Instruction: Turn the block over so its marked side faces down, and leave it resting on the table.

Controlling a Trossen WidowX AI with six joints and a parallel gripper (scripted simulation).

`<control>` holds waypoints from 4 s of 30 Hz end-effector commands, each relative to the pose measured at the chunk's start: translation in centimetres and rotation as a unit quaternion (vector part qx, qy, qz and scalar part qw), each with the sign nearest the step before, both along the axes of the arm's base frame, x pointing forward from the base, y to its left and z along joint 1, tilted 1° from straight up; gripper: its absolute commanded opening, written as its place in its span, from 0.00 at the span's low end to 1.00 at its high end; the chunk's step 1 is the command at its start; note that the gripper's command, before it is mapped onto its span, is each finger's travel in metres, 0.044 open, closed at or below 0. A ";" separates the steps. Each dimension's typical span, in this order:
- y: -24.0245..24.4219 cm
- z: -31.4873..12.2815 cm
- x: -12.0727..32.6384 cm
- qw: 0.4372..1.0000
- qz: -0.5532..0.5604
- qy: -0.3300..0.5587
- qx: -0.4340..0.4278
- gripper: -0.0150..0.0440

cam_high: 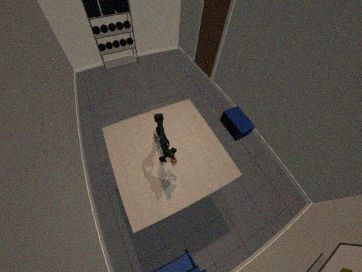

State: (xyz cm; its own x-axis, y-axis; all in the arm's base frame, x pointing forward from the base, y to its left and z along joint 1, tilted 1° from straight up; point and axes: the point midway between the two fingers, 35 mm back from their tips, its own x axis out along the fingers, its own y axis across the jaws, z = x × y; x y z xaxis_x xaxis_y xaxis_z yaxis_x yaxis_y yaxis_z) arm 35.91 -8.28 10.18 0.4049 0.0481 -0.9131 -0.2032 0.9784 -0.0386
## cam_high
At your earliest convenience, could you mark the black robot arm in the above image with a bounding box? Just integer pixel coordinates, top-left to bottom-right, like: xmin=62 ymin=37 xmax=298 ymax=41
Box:
xmin=154 ymin=113 xmax=175 ymax=159

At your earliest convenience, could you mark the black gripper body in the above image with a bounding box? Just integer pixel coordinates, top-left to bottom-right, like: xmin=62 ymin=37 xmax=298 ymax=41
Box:
xmin=159 ymin=147 xmax=177 ymax=163

